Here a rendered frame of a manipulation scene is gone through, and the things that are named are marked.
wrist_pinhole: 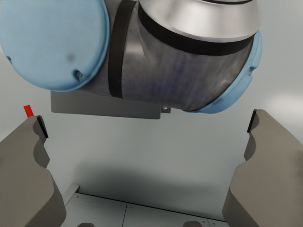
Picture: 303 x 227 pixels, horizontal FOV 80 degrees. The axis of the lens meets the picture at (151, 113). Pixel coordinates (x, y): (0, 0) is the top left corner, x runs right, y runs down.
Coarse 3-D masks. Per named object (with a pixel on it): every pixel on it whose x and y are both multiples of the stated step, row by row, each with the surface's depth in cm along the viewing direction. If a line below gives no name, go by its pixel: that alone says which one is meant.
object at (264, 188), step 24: (264, 120) 10; (264, 144) 8; (288, 144) 8; (240, 168) 7; (264, 168) 7; (288, 168) 7; (240, 192) 6; (264, 192) 6; (288, 192) 6; (240, 216) 6; (264, 216) 5; (288, 216) 5
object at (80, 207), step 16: (80, 208) 108; (96, 208) 111; (112, 208) 114; (128, 208) 117; (144, 208) 120; (64, 224) 95; (96, 224) 99; (112, 224) 102; (128, 224) 104; (144, 224) 106; (160, 224) 109; (176, 224) 112; (208, 224) 118; (224, 224) 121
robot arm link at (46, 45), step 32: (32, 0) 16; (64, 0) 16; (96, 0) 16; (128, 0) 19; (0, 32) 17; (32, 32) 17; (64, 32) 16; (96, 32) 16; (32, 64) 17; (64, 64) 17; (96, 64) 17
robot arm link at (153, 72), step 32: (160, 0) 14; (192, 0) 13; (224, 0) 13; (256, 0) 15; (128, 32) 17; (160, 32) 15; (192, 32) 14; (224, 32) 14; (256, 32) 18; (128, 64) 18; (160, 64) 17; (192, 64) 16; (224, 64) 17; (256, 64) 18; (128, 96) 22; (160, 96) 20; (192, 96) 20; (224, 96) 19
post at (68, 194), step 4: (72, 184) 129; (76, 184) 130; (68, 188) 123; (72, 188) 124; (76, 188) 125; (64, 192) 119; (68, 192) 120; (72, 192) 120; (76, 192) 125; (64, 196) 115; (68, 196) 116; (64, 200) 112; (68, 200) 112; (64, 204) 108
